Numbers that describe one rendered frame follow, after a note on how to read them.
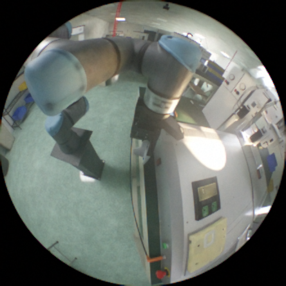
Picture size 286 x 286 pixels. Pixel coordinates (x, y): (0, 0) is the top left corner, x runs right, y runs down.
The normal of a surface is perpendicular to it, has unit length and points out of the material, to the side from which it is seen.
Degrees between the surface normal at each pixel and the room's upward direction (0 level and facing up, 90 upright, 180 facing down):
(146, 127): 0
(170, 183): 0
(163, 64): 87
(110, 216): 0
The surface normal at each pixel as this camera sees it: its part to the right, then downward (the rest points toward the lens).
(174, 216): 0.20, -0.48
